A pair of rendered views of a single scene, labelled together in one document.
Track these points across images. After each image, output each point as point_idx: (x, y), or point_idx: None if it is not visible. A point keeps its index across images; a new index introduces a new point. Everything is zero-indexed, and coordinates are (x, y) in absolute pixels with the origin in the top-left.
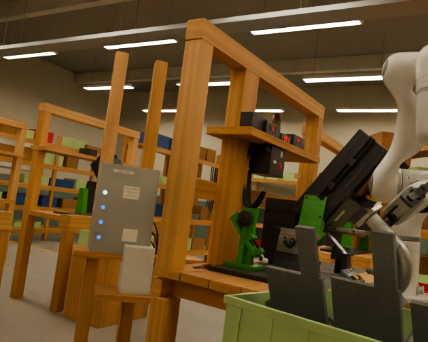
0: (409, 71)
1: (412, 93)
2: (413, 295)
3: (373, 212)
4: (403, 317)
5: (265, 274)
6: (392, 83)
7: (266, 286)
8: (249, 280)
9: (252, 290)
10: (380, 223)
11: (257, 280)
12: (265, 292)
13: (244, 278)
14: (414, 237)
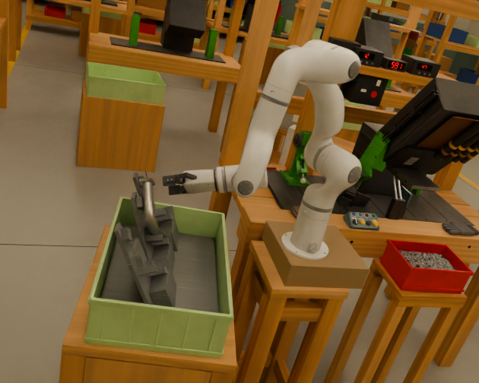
0: None
1: (316, 83)
2: (302, 249)
3: (139, 181)
4: (223, 254)
5: (288, 191)
6: None
7: (264, 200)
8: (266, 191)
9: (238, 199)
10: (144, 189)
11: (272, 194)
12: (158, 203)
13: (268, 188)
14: (313, 206)
